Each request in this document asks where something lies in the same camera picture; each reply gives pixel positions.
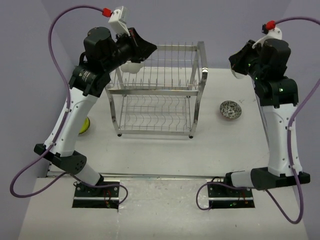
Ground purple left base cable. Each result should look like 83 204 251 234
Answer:
94 181 130 206

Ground white scalloped bowl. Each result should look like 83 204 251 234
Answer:
120 61 144 74

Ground green square bowl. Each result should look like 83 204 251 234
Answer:
230 65 247 79

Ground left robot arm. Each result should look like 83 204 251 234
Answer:
34 27 157 197

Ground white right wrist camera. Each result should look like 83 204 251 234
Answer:
252 20 283 49

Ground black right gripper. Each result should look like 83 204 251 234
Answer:
229 39 265 81

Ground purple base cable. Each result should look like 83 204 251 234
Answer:
94 181 130 206
195 183 251 211

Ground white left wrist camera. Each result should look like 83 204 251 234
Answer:
108 6 130 36

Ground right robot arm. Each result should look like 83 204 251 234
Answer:
223 38 311 197

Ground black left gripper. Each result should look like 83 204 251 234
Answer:
102 26 158 72

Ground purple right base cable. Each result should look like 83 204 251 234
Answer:
195 183 251 211

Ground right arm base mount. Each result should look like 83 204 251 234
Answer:
207 184 255 209

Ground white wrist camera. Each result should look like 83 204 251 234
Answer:
252 20 283 49
108 6 130 36

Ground aluminium table rail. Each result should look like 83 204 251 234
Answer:
101 173 222 180

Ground green round bowl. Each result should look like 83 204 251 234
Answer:
78 117 91 135

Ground stainless steel dish rack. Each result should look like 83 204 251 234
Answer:
105 41 208 139

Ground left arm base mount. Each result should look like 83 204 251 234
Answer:
72 181 120 210

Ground pink floral bowl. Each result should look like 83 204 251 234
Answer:
219 100 242 120

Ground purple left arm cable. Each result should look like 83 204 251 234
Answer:
9 5 111 198

